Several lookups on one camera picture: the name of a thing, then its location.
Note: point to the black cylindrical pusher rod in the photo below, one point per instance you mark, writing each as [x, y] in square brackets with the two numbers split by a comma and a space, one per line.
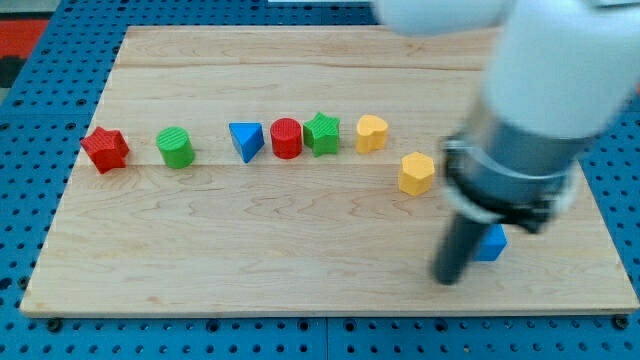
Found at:
[460, 244]

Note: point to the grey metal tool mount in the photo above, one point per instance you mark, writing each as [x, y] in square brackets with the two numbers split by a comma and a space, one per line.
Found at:
[497, 171]

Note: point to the green star block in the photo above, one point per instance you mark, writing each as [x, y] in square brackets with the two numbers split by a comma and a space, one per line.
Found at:
[322, 134]

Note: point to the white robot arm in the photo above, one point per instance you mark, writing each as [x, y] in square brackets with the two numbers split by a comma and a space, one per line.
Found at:
[561, 71]

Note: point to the red star block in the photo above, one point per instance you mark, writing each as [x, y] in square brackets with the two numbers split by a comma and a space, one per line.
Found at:
[107, 149]

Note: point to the blue cube block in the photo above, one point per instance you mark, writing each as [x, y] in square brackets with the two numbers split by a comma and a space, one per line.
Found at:
[492, 245]

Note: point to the yellow hexagon block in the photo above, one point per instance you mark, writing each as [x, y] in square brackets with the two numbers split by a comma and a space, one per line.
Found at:
[416, 175]

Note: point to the yellow heart block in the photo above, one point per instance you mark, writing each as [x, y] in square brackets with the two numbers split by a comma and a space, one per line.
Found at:
[371, 133]

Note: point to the red cylinder block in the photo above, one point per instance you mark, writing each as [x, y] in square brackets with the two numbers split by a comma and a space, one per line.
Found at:
[286, 138]

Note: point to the blue triangle block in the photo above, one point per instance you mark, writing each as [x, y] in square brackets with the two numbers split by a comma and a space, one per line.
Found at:
[247, 139]

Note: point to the wooden board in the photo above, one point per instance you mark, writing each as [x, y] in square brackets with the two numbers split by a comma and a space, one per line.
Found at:
[328, 236]

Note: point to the green cylinder block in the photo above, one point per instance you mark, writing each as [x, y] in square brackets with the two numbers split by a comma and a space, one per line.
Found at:
[175, 147]

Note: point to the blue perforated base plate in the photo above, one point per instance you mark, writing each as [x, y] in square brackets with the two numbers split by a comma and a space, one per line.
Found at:
[55, 60]

